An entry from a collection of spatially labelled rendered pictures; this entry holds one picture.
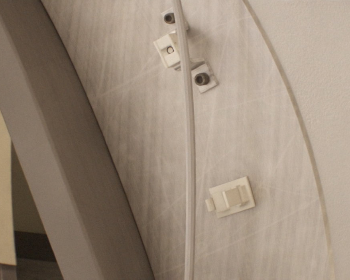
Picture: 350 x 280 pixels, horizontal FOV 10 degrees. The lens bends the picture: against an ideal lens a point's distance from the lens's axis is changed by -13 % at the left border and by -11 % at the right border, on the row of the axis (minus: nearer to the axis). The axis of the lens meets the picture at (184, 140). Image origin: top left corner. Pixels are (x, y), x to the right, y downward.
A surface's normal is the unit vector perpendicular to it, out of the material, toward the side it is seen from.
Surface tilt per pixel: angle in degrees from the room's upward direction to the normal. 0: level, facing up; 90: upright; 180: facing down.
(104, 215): 67
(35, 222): 90
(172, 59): 90
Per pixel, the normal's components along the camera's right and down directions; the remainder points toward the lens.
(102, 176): 0.79, -0.34
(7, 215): 0.17, 0.18
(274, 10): -0.50, 0.12
